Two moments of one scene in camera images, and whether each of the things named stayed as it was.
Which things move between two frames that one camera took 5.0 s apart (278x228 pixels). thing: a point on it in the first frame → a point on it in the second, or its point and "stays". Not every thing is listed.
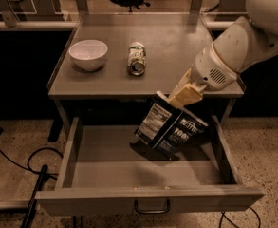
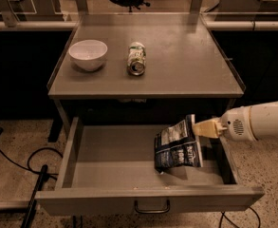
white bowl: (88, 55) stays
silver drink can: (137, 58) stays
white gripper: (212, 67) → (235, 124)
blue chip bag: (165, 127) → (177, 145)
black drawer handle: (152, 212) stays
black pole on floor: (35, 198) stays
